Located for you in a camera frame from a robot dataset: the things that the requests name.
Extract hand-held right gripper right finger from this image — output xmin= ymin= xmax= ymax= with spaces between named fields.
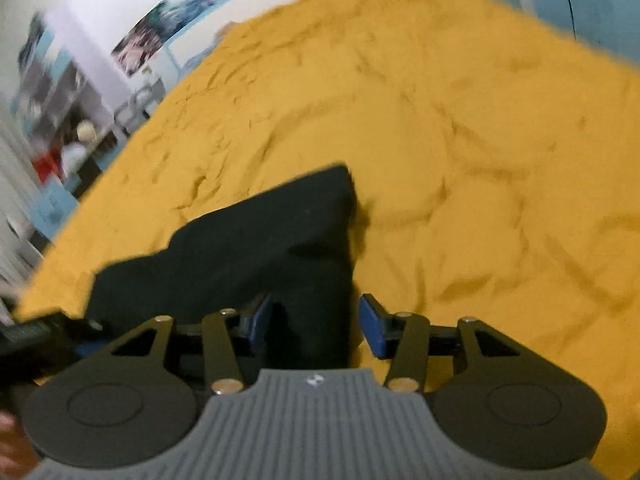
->
xmin=361 ymin=294 xmax=546 ymax=394

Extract white blue bookshelf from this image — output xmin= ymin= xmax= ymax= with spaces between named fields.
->
xmin=10 ymin=10 xmax=116 ymax=161

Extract red bag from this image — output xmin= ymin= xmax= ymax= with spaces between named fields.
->
xmin=32 ymin=152 xmax=63 ymax=183

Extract white cap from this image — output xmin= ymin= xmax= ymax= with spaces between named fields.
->
xmin=60 ymin=142 xmax=88 ymax=171

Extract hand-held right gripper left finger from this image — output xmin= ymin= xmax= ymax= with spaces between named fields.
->
xmin=95 ymin=292 xmax=273 ymax=395

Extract wall poster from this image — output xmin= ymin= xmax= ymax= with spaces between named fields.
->
xmin=111 ymin=0 xmax=261 ymax=78

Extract yellow quilted blanket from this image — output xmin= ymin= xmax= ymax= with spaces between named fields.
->
xmin=12 ymin=0 xmax=640 ymax=480

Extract white blue desk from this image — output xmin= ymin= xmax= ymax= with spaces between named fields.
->
xmin=30 ymin=130 xmax=126 ymax=241

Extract person's left forearm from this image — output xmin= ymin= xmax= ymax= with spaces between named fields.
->
xmin=0 ymin=412 xmax=38 ymax=480

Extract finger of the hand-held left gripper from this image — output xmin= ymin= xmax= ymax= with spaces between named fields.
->
xmin=55 ymin=315 xmax=108 ymax=361

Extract grey chair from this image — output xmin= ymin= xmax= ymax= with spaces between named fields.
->
xmin=132 ymin=79 xmax=166 ymax=112
xmin=114 ymin=100 xmax=151 ymax=136

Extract blue pillow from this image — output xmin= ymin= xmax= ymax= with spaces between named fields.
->
xmin=180 ymin=42 xmax=222 ymax=76

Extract black pants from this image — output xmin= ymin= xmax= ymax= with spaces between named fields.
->
xmin=75 ymin=162 xmax=361 ymax=376

